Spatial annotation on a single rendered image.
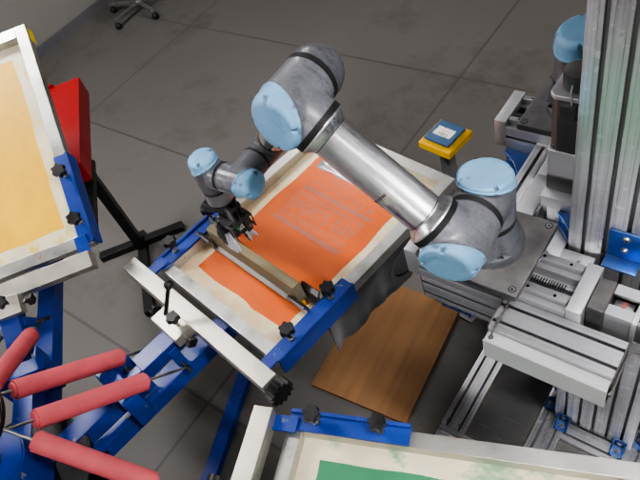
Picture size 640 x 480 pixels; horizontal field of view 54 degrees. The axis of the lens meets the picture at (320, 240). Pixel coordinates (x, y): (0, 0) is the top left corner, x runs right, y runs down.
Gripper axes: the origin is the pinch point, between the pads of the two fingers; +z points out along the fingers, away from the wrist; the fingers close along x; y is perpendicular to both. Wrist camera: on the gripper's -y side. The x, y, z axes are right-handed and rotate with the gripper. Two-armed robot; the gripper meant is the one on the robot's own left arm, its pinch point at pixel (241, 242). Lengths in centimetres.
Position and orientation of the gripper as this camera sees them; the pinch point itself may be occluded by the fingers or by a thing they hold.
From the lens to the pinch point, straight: 181.6
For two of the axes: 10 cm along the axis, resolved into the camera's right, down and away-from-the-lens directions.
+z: 2.3, 6.2, 7.5
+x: 6.7, -6.6, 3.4
